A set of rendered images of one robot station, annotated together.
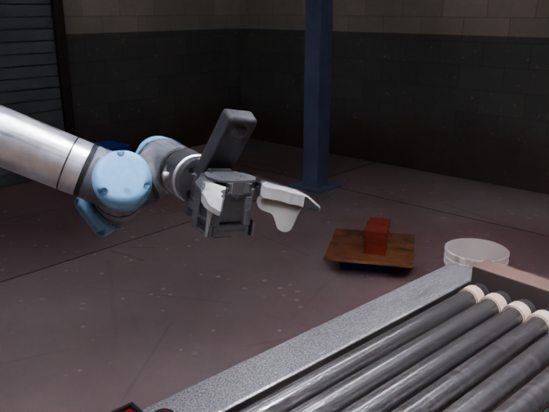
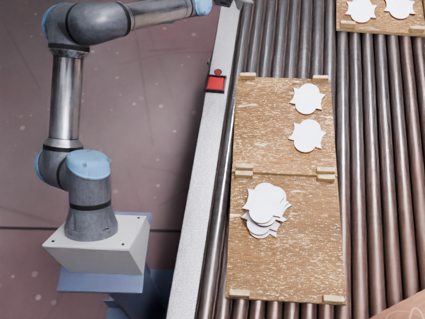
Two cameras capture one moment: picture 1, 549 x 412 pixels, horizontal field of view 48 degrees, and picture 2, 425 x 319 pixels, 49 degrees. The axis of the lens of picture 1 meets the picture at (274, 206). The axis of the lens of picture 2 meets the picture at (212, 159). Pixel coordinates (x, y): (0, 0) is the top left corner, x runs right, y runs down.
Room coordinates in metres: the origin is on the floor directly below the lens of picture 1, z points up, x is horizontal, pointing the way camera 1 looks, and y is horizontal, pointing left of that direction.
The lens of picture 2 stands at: (-0.17, 0.91, 2.31)
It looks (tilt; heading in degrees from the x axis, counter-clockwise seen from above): 60 degrees down; 323
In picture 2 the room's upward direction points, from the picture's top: 4 degrees counter-clockwise
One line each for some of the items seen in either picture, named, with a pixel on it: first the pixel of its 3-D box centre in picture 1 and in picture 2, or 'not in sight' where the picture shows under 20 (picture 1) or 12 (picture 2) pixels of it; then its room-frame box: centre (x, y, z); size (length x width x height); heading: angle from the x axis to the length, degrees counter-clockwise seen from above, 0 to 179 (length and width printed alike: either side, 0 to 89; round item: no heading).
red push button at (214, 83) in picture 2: not in sight; (215, 83); (0.71, 0.21, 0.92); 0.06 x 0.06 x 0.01; 42
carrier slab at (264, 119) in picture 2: not in sight; (283, 123); (0.40, 0.15, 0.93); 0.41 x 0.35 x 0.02; 136
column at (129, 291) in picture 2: not in sight; (129, 285); (0.46, 0.89, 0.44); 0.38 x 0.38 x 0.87; 48
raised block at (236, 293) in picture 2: not in sight; (239, 293); (0.06, 0.67, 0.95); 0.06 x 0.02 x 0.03; 46
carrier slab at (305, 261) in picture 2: not in sight; (284, 234); (0.10, 0.44, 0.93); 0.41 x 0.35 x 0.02; 136
